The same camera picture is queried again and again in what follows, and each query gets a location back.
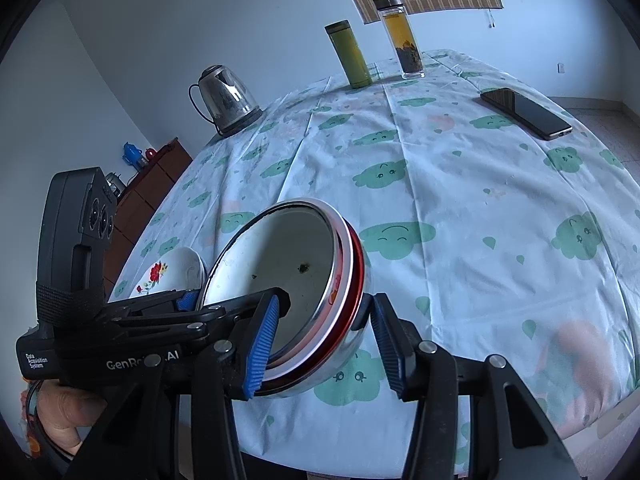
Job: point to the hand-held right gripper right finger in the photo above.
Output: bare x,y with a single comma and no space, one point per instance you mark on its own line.
387,345

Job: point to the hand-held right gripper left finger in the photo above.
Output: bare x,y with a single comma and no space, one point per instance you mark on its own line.
260,345

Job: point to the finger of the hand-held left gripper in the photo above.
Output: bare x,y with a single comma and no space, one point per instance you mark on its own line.
186,301
230,310

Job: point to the red flower white plate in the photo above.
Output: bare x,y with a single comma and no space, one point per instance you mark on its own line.
170,270

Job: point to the stainless steel bowl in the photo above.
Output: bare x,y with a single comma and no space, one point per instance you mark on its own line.
345,355

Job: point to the red plastic bowl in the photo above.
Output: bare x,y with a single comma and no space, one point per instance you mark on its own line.
359,275

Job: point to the white enamel bowl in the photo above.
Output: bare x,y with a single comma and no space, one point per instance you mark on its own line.
280,250

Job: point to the person's left hand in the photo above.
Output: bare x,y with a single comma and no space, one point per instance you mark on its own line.
60,410

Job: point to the steel pressure cooker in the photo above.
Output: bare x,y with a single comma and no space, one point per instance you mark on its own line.
115,184

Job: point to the brown wooden sideboard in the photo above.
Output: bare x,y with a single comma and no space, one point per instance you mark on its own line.
160,175

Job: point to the small red jar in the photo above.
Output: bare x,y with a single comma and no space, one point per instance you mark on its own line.
150,152

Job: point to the green cloud print tablecloth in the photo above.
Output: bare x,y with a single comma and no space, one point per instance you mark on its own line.
475,210

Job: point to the stainless steel electric kettle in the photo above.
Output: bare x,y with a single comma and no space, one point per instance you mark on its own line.
225,95

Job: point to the orange printed packet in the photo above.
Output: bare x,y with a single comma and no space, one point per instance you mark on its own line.
32,445

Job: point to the black smartphone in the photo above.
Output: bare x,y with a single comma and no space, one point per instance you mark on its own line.
525,112

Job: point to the green thermos bottle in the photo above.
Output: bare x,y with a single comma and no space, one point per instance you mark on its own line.
350,55

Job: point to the glass tea bottle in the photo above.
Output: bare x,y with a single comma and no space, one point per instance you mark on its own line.
400,35

